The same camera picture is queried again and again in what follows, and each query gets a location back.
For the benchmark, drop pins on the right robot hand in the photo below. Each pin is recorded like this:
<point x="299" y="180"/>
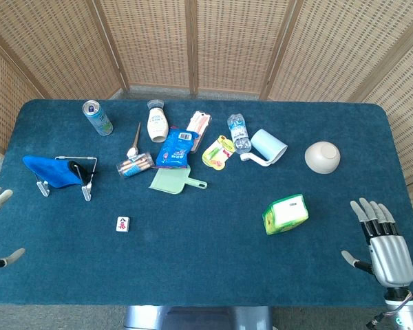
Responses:
<point x="392" y="258"/>

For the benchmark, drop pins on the green tissue pack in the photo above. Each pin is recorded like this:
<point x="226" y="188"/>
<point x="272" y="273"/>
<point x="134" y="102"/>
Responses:
<point x="286" y="214"/>

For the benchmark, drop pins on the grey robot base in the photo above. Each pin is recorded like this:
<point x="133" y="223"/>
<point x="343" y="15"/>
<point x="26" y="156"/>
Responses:
<point x="192" y="319"/>

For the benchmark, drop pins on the beige bowl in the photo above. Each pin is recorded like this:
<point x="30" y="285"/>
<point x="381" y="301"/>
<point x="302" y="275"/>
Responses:
<point x="321" y="157"/>

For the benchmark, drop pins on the green plastic dustpan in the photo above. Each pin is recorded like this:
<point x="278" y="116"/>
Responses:
<point x="168" y="180"/>

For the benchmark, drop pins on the blue cloth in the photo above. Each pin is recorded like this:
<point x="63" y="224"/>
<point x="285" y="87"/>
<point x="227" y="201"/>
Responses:
<point x="51" y="170"/>

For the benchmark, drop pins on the silver metal stand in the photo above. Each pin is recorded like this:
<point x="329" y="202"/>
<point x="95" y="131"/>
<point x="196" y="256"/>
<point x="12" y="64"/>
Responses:
<point x="86" y="192"/>

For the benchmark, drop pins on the black cloth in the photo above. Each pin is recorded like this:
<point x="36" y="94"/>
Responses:
<point x="84" y="172"/>

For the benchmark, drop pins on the white mahjong tile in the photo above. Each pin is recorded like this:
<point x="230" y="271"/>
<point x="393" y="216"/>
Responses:
<point x="123" y="224"/>

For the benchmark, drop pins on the light blue drink can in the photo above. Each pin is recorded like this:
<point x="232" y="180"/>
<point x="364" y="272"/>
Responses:
<point x="98" y="118"/>

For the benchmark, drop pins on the clear biscuit stick tube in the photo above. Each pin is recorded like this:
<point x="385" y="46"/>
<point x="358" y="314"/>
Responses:
<point x="135" y="165"/>

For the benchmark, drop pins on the metal spoon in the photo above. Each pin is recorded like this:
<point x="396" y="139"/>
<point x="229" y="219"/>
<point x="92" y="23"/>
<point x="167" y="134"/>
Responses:
<point x="136" y="137"/>

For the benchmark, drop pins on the light blue mug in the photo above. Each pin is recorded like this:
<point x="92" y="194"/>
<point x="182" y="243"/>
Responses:
<point x="268" y="145"/>

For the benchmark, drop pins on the white lotion bottle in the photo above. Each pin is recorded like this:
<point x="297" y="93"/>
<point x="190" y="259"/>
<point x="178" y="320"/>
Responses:
<point x="157" y="125"/>

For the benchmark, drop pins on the blue snack bag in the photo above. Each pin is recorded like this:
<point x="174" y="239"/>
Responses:
<point x="175" y="149"/>

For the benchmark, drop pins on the dark teal table cover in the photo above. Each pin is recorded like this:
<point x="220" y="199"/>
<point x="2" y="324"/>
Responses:
<point x="199" y="254"/>

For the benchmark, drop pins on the clear water bottle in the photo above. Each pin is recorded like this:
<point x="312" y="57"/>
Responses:
<point x="239" y="133"/>

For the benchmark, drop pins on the yellow lip balm card pack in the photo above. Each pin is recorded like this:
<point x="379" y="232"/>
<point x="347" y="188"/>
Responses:
<point x="217" y="153"/>

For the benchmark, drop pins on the pink toothbrush blister pack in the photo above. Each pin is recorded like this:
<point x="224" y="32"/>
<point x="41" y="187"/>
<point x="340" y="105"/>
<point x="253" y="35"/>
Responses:
<point x="201" y="123"/>

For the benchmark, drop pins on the wicker folding screen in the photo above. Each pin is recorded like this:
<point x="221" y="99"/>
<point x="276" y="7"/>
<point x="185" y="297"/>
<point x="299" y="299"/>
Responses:
<point x="227" y="41"/>

